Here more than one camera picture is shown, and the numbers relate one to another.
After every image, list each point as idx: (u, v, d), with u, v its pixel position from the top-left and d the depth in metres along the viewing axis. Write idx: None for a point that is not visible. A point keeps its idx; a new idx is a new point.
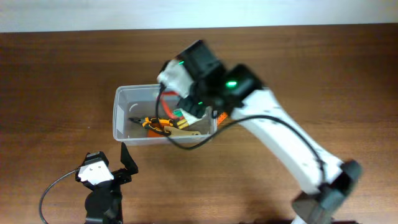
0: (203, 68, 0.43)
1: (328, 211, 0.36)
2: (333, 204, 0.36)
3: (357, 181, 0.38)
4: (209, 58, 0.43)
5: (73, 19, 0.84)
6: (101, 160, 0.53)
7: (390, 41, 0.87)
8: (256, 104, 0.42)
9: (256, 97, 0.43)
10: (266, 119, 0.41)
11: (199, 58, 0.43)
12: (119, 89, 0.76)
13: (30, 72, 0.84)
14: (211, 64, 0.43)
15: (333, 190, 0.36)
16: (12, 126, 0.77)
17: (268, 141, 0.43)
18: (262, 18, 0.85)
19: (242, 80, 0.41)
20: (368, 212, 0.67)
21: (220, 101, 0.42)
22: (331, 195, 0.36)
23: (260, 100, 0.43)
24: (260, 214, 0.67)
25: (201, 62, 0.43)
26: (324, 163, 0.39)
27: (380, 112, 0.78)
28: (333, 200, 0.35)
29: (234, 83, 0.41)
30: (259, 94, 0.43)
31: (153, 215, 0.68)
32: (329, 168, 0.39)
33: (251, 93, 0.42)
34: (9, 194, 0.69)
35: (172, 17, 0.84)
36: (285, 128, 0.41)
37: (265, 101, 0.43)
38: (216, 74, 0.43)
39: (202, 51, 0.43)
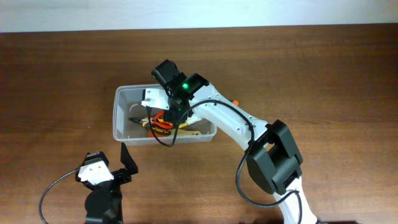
0: (167, 79, 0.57)
1: (259, 162, 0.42)
2: (262, 157, 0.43)
3: (285, 137, 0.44)
4: (173, 71, 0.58)
5: (73, 20, 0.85)
6: (101, 160, 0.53)
7: (390, 40, 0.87)
8: (202, 93, 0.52)
9: (203, 89, 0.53)
10: (208, 103, 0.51)
11: (165, 72, 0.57)
12: (119, 89, 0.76)
13: (30, 72, 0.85)
14: (175, 76, 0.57)
15: (260, 145, 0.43)
16: (13, 126, 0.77)
17: (216, 122, 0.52)
18: (261, 17, 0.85)
19: (194, 81, 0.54)
20: (369, 212, 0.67)
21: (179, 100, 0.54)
22: (259, 148, 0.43)
23: (204, 90, 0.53)
24: (260, 214, 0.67)
25: (166, 75, 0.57)
26: (254, 126, 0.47)
27: (380, 111, 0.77)
28: (262, 152, 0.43)
29: (186, 85, 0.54)
30: (205, 87, 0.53)
31: (153, 215, 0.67)
32: (259, 129, 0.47)
33: (200, 88, 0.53)
34: (10, 194, 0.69)
35: (171, 17, 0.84)
36: (223, 107, 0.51)
37: (208, 90, 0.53)
38: (178, 82, 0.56)
39: (168, 66, 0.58)
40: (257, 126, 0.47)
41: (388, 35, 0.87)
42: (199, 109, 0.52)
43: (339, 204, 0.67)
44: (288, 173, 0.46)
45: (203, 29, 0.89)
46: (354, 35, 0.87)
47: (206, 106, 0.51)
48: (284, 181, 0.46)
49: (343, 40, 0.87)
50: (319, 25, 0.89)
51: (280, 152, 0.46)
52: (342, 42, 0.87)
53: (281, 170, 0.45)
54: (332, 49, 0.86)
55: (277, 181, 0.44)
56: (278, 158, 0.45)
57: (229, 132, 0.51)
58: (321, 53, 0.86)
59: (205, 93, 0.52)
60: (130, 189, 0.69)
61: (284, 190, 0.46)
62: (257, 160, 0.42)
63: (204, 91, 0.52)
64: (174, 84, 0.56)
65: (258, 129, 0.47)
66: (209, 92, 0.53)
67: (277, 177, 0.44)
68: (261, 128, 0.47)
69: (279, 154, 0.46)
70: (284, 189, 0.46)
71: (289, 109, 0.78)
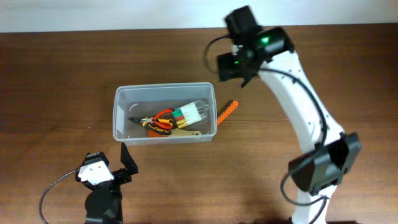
0: (243, 27, 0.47)
1: (317, 170, 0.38)
2: (323, 165, 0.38)
3: (354, 154, 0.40)
4: (250, 21, 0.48)
5: (74, 20, 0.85)
6: (101, 160, 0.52)
7: (389, 40, 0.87)
8: (283, 61, 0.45)
9: (285, 55, 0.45)
10: (285, 77, 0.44)
11: (241, 19, 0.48)
12: (119, 89, 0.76)
13: (30, 72, 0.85)
14: (254, 28, 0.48)
15: (325, 153, 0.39)
16: (13, 126, 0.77)
17: (279, 96, 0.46)
18: (260, 17, 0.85)
19: (277, 40, 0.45)
20: (369, 212, 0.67)
21: (251, 54, 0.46)
22: (323, 155, 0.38)
23: (286, 59, 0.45)
24: (260, 214, 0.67)
25: (242, 23, 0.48)
26: (328, 129, 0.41)
27: (380, 111, 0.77)
28: (325, 161, 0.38)
29: (267, 40, 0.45)
30: (288, 54, 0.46)
31: (153, 216, 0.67)
32: (331, 134, 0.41)
33: (283, 53, 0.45)
34: (10, 194, 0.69)
35: (171, 17, 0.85)
36: (301, 89, 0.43)
37: (290, 61, 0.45)
38: (255, 34, 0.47)
39: (247, 13, 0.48)
40: (330, 129, 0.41)
41: (387, 35, 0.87)
42: (272, 76, 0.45)
43: (339, 204, 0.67)
44: (329, 183, 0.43)
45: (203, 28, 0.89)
46: (354, 35, 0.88)
47: (282, 79, 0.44)
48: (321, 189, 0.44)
49: (343, 40, 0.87)
50: (319, 25, 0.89)
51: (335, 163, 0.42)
52: (343, 42, 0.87)
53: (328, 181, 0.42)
54: (332, 49, 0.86)
55: (317, 189, 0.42)
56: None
57: (293, 113, 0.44)
58: (321, 52, 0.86)
59: (285, 63, 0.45)
60: (130, 189, 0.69)
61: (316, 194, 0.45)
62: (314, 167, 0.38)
63: (285, 58, 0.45)
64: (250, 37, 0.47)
65: (330, 134, 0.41)
66: (290, 64, 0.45)
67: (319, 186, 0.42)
68: (334, 134, 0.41)
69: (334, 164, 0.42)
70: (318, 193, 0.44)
71: None
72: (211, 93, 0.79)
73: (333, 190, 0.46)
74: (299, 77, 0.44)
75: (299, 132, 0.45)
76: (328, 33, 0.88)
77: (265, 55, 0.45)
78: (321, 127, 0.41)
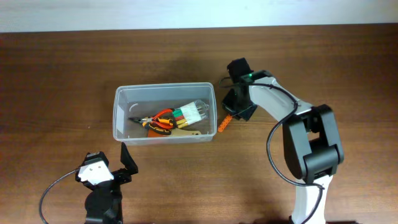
0: (238, 72, 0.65)
1: (293, 134, 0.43)
2: (298, 127, 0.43)
3: (328, 122, 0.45)
4: (245, 68, 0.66)
5: (74, 20, 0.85)
6: (101, 160, 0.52)
7: (388, 41, 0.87)
8: (262, 80, 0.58)
9: (263, 78, 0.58)
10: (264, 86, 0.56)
11: (237, 66, 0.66)
12: (119, 89, 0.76)
13: (30, 72, 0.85)
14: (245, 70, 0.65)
15: (299, 119, 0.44)
16: (12, 126, 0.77)
17: (266, 102, 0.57)
18: (261, 18, 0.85)
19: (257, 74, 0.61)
20: (369, 212, 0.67)
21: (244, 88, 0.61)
22: (298, 121, 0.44)
23: (264, 79, 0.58)
24: (260, 214, 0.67)
25: (238, 69, 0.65)
26: (298, 105, 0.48)
27: (380, 111, 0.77)
28: (299, 124, 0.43)
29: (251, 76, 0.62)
30: (267, 76, 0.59)
31: (153, 215, 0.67)
32: (301, 107, 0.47)
33: (263, 77, 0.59)
34: (9, 194, 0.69)
35: (172, 17, 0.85)
36: (277, 91, 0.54)
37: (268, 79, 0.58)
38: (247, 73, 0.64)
39: (240, 61, 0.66)
40: (301, 106, 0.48)
41: (386, 35, 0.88)
42: (257, 91, 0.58)
43: (339, 204, 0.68)
44: (322, 162, 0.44)
45: (204, 29, 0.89)
46: (353, 35, 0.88)
47: (262, 89, 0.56)
48: (316, 171, 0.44)
49: (343, 40, 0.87)
50: (319, 25, 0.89)
51: (321, 142, 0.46)
52: (342, 42, 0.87)
53: (318, 157, 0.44)
54: (332, 49, 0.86)
55: (310, 166, 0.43)
56: (318, 145, 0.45)
57: (275, 110, 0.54)
58: (322, 53, 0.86)
59: (264, 80, 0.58)
60: (130, 189, 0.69)
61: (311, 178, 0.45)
62: (290, 129, 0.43)
63: (265, 79, 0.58)
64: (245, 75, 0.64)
65: (301, 107, 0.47)
66: (268, 79, 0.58)
67: (311, 162, 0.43)
68: (305, 107, 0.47)
69: (320, 144, 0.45)
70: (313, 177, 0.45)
71: None
72: (211, 92, 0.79)
73: (329, 180, 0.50)
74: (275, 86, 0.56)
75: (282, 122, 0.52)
76: (328, 33, 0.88)
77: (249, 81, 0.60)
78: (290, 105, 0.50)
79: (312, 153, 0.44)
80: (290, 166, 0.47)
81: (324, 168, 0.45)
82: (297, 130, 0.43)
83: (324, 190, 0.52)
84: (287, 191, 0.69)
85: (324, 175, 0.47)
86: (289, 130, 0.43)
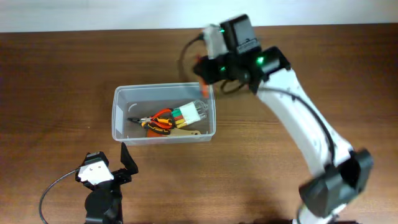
0: None
1: (331, 195, 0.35)
2: (336, 186, 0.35)
3: (366, 171, 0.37)
4: None
5: (74, 20, 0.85)
6: (101, 160, 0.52)
7: (390, 40, 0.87)
8: (280, 80, 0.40)
9: (282, 75, 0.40)
10: (285, 97, 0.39)
11: None
12: (119, 89, 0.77)
13: (30, 72, 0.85)
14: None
15: (336, 173, 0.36)
16: (12, 126, 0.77)
17: (284, 118, 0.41)
18: (262, 17, 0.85)
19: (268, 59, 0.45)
20: (369, 213, 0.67)
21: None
22: (336, 177, 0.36)
23: (285, 79, 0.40)
24: (260, 214, 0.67)
25: None
26: (334, 145, 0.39)
27: (380, 112, 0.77)
28: (338, 182, 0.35)
29: None
30: (285, 72, 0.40)
31: (153, 215, 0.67)
32: (340, 151, 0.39)
33: (280, 71, 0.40)
34: (9, 193, 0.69)
35: (172, 17, 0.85)
36: (303, 107, 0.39)
37: (290, 79, 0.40)
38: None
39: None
40: (337, 145, 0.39)
41: (387, 35, 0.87)
42: (270, 96, 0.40)
43: None
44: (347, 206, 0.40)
45: None
46: (354, 35, 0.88)
47: (282, 97, 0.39)
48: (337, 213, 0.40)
49: (343, 40, 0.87)
50: (320, 25, 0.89)
51: None
52: (343, 42, 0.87)
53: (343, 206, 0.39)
54: (332, 49, 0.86)
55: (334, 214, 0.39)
56: None
57: (296, 133, 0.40)
58: (322, 53, 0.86)
59: (282, 78, 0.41)
60: (130, 189, 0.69)
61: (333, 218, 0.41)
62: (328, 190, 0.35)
63: (283, 78, 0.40)
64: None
65: (338, 151, 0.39)
66: (289, 81, 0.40)
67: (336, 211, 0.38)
68: (342, 152, 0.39)
69: None
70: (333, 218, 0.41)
71: None
72: None
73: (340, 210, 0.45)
74: (299, 94, 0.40)
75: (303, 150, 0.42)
76: (328, 33, 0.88)
77: None
78: (327, 144, 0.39)
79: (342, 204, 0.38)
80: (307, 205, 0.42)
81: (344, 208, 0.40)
82: (336, 190, 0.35)
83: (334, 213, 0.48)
84: (286, 192, 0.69)
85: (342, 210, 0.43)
86: (326, 191, 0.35)
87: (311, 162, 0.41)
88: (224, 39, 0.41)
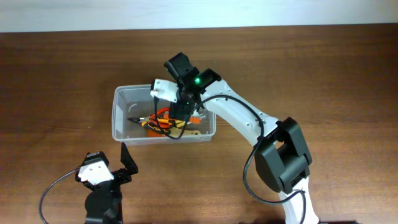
0: (181, 73, 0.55)
1: (267, 159, 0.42)
2: (271, 152, 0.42)
3: (296, 135, 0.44)
4: (187, 66, 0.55)
5: (73, 20, 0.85)
6: (101, 160, 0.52)
7: (389, 40, 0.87)
8: (214, 88, 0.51)
9: (214, 84, 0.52)
10: (219, 98, 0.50)
11: (178, 66, 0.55)
12: (119, 89, 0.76)
13: (30, 72, 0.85)
14: (187, 70, 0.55)
15: (269, 142, 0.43)
16: (12, 126, 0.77)
17: (226, 116, 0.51)
18: (262, 18, 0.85)
19: (207, 77, 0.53)
20: (370, 213, 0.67)
21: (191, 94, 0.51)
22: (269, 145, 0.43)
23: (216, 85, 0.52)
24: (260, 214, 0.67)
25: (180, 69, 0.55)
26: (263, 122, 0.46)
27: (380, 112, 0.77)
28: (271, 148, 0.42)
29: (199, 79, 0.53)
30: (216, 81, 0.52)
31: (153, 215, 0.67)
32: (269, 126, 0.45)
33: (214, 83, 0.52)
34: (9, 194, 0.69)
35: (171, 17, 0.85)
36: (233, 102, 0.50)
37: (221, 85, 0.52)
38: (191, 76, 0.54)
39: (181, 61, 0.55)
40: (266, 122, 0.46)
41: (386, 35, 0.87)
42: (211, 104, 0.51)
43: (339, 204, 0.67)
44: (296, 172, 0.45)
45: (204, 29, 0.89)
46: (353, 35, 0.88)
47: (217, 100, 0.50)
48: (291, 180, 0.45)
49: (343, 40, 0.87)
50: (319, 25, 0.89)
51: (288, 150, 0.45)
52: (342, 42, 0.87)
53: (288, 170, 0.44)
54: (332, 49, 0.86)
55: (284, 178, 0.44)
56: (288, 156, 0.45)
57: (237, 125, 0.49)
58: (322, 53, 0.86)
59: (217, 87, 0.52)
60: (130, 189, 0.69)
61: (290, 190, 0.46)
62: (265, 156, 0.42)
63: (216, 86, 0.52)
64: (186, 79, 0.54)
65: (267, 125, 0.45)
66: (221, 87, 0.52)
67: (284, 176, 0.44)
68: (271, 126, 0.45)
69: (290, 154, 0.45)
70: (291, 189, 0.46)
71: (289, 109, 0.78)
72: None
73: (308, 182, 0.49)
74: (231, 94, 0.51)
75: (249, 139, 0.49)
76: (328, 33, 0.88)
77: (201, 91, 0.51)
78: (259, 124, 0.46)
79: (285, 168, 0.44)
80: (264, 179, 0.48)
81: (297, 173, 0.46)
82: (271, 155, 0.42)
83: (306, 193, 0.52)
84: None
85: (301, 178, 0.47)
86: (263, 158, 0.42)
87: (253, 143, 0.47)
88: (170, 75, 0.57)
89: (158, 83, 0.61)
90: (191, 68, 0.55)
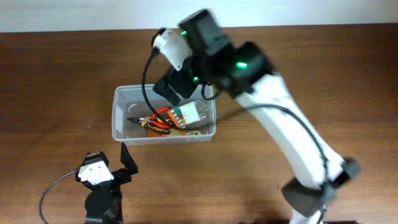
0: (208, 41, 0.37)
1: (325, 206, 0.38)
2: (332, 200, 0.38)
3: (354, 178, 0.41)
4: (216, 32, 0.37)
5: (74, 20, 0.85)
6: (101, 160, 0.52)
7: (388, 41, 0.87)
8: (268, 91, 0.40)
9: (267, 82, 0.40)
10: (275, 109, 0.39)
11: (205, 31, 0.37)
12: (119, 89, 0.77)
13: (30, 72, 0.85)
14: (217, 37, 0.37)
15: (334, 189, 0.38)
16: (12, 126, 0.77)
17: (275, 132, 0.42)
18: (262, 18, 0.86)
19: (254, 63, 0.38)
20: (369, 212, 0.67)
21: (227, 82, 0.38)
22: (333, 193, 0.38)
23: (270, 86, 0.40)
24: (260, 214, 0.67)
25: (207, 35, 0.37)
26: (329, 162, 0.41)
27: (380, 112, 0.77)
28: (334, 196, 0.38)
29: (244, 65, 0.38)
30: (269, 79, 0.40)
31: (153, 215, 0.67)
32: (332, 166, 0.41)
33: (265, 79, 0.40)
34: (9, 194, 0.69)
35: (172, 17, 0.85)
36: (293, 120, 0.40)
37: (275, 88, 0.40)
38: (226, 52, 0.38)
39: (210, 22, 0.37)
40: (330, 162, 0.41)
41: (386, 35, 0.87)
42: (261, 112, 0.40)
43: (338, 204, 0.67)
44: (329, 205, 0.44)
45: None
46: (353, 35, 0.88)
47: (272, 111, 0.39)
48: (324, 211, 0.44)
49: (343, 40, 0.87)
50: (319, 25, 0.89)
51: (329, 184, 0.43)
52: (342, 42, 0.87)
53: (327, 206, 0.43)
54: (332, 49, 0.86)
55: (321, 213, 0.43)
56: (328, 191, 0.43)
57: (290, 149, 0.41)
58: (322, 53, 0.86)
59: (272, 93, 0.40)
60: (130, 189, 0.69)
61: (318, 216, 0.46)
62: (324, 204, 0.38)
63: (265, 83, 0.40)
64: (219, 55, 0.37)
65: (332, 166, 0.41)
66: (277, 93, 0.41)
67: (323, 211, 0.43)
68: (335, 167, 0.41)
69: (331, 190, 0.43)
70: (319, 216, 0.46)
71: None
72: None
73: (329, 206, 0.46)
74: (288, 107, 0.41)
75: (296, 163, 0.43)
76: (328, 33, 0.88)
77: (244, 82, 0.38)
78: (324, 163, 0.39)
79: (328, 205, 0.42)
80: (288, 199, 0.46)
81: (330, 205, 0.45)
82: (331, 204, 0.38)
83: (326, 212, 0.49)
84: None
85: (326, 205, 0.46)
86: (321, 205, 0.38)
87: (301, 173, 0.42)
88: (186, 40, 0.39)
89: (172, 34, 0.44)
90: (222, 35, 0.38)
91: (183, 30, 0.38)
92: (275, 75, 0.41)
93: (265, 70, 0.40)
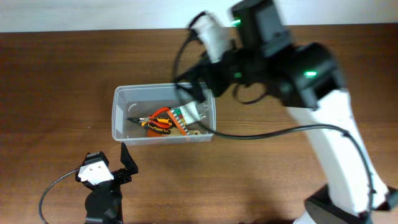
0: (268, 37, 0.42)
1: None
2: None
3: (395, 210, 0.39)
4: (278, 28, 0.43)
5: (73, 20, 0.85)
6: (101, 160, 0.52)
7: (389, 41, 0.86)
8: (333, 108, 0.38)
9: (334, 98, 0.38)
10: (335, 130, 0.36)
11: (267, 23, 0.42)
12: (119, 88, 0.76)
13: (30, 71, 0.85)
14: (278, 33, 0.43)
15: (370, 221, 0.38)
16: (12, 126, 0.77)
17: (324, 152, 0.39)
18: None
19: (323, 70, 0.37)
20: None
21: (290, 80, 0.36)
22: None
23: (334, 102, 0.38)
24: (260, 214, 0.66)
25: (267, 30, 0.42)
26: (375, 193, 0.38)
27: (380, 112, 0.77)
28: None
29: (314, 73, 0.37)
30: (337, 94, 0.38)
31: (153, 215, 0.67)
32: (378, 196, 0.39)
33: (332, 94, 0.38)
34: (9, 193, 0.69)
35: (172, 17, 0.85)
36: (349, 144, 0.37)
37: (339, 105, 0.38)
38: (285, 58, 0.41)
39: (272, 12, 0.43)
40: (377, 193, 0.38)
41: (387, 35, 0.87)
42: (318, 130, 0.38)
43: None
44: None
45: None
46: (353, 35, 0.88)
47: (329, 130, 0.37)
48: None
49: (344, 40, 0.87)
50: (319, 25, 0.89)
51: None
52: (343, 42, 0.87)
53: None
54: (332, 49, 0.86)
55: None
56: None
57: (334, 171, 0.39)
58: None
59: (336, 111, 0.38)
60: (129, 189, 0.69)
61: None
62: None
63: (333, 98, 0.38)
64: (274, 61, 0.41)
65: (378, 197, 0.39)
66: (340, 110, 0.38)
67: None
68: (380, 197, 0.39)
69: None
70: None
71: None
72: None
73: None
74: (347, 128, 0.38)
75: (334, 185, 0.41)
76: (328, 33, 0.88)
77: (309, 86, 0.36)
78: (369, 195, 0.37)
79: None
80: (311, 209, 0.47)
81: None
82: None
83: None
84: (287, 192, 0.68)
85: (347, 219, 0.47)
86: None
87: (339, 195, 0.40)
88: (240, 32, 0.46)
89: None
90: (284, 32, 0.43)
91: (236, 18, 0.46)
92: (342, 90, 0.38)
93: (331, 83, 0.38)
